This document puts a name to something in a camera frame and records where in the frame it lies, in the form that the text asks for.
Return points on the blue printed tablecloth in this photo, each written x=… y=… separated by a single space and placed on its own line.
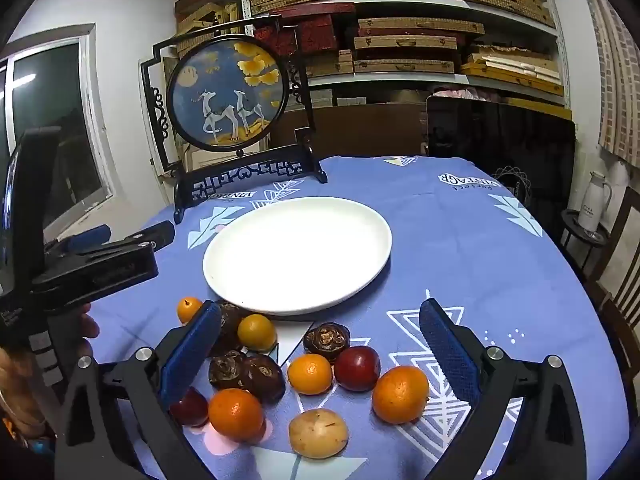
x=475 y=260

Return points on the wooden chair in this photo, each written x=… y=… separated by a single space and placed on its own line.
x=622 y=280

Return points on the small orange kumquat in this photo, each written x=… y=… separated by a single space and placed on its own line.
x=310 y=374

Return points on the white metal shelf rack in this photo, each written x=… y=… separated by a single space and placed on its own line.
x=500 y=10

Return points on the striped beige curtain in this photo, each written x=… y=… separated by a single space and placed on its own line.
x=620 y=70

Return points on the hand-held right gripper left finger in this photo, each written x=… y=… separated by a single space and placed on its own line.
x=192 y=355

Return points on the round deer embroidery table screen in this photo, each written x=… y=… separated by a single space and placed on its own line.
x=225 y=95

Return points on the window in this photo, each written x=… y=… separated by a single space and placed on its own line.
x=55 y=125

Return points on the orange kumquat with stem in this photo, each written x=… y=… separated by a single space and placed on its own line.
x=188 y=310

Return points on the white plate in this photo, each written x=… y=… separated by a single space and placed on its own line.
x=300 y=255

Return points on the long dark red lacquer box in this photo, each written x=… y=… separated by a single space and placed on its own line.
x=320 y=10

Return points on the large orange mandarin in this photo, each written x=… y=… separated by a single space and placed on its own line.
x=400 y=394

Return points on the person's left hand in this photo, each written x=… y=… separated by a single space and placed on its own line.
x=90 y=329

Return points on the white thermos jug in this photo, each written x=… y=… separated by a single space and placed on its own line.
x=594 y=205

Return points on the orange tomato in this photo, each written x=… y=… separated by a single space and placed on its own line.
x=256 y=332

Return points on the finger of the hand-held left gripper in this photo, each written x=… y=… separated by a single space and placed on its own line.
x=155 y=234
x=85 y=239

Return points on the dark brown water chestnut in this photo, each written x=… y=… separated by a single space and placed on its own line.
x=231 y=322
x=226 y=371
x=326 y=339
x=264 y=379

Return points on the small round black side table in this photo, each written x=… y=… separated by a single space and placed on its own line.
x=582 y=237

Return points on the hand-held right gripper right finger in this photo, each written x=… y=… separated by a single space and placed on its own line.
x=447 y=352

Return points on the pale yellow round fruit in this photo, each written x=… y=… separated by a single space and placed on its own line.
x=318 y=433

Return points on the pink cloth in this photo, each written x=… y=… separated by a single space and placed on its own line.
x=455 y=95

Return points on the brown board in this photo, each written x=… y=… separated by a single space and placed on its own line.
x=350 y=130

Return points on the dark red cherry tomato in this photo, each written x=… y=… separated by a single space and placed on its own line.
x=356 y=368

